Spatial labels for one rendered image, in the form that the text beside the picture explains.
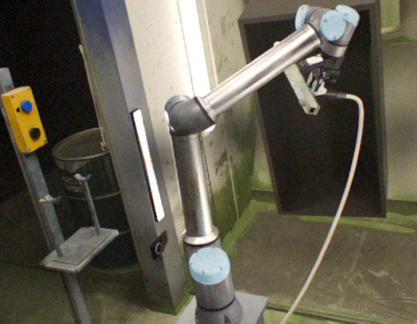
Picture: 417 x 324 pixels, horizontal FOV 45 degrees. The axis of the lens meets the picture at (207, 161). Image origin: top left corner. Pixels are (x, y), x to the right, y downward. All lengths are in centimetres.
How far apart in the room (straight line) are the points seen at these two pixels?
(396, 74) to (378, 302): 166
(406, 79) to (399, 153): 53
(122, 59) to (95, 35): 16
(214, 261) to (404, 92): 231
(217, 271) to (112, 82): 111
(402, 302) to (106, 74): 196
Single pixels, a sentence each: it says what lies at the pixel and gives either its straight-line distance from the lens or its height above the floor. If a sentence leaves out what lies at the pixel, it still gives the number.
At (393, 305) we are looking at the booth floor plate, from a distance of 299.
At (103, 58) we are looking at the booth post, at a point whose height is 155.
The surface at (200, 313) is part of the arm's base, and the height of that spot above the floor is 70.
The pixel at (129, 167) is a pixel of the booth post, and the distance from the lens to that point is 266.
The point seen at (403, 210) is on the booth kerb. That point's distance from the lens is 373.
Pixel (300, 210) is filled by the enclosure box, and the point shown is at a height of 47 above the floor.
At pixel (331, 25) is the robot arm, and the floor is 167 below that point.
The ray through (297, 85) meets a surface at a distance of 206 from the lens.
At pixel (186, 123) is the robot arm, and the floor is 144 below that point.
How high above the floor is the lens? 198
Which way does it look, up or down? 23 degrees down
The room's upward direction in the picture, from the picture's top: 10 degrees counter-clockwise
